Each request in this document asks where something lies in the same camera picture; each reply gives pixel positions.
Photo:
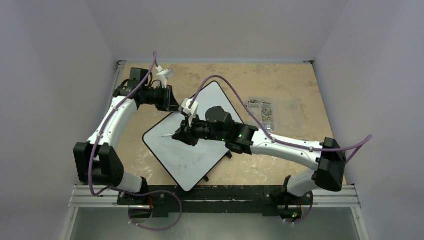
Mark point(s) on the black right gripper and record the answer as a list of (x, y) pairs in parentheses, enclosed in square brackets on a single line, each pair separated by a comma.
[(190, 133)]

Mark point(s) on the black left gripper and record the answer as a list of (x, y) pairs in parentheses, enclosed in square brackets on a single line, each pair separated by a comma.
[(169, 103)]

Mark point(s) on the white marker pen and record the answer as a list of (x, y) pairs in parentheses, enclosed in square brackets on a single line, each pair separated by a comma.
[(168, 135)]

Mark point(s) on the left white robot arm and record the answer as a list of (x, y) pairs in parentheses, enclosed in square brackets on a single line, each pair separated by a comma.
[(97, 162)]

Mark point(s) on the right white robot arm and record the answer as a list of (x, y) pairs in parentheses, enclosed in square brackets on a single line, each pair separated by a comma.
[(325, 164)]

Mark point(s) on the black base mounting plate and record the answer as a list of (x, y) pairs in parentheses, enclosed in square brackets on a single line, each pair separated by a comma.
[(266, 200)]

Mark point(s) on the clear plastic screw organizer box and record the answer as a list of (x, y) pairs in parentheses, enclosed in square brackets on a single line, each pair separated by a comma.
[(278, 116)]

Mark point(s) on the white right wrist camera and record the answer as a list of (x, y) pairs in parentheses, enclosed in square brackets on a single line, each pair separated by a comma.
[(189, 108)]

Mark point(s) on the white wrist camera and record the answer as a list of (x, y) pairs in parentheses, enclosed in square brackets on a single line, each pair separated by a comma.
[(163, 75), (189, 108)]

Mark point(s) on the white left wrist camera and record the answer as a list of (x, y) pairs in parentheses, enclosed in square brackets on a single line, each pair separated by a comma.
[(163, 75)]

